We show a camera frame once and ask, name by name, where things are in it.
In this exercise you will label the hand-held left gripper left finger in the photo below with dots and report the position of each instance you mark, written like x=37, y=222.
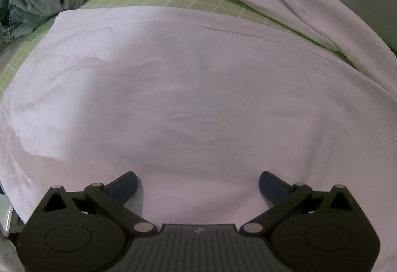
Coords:
x=125, y=186

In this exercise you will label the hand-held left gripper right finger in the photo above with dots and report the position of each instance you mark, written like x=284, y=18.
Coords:
x=270, y=186

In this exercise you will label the white shirt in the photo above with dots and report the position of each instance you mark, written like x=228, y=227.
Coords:
x=192, y=89

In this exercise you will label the teal striped garment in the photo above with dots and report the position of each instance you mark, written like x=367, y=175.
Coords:
x=18, y=16

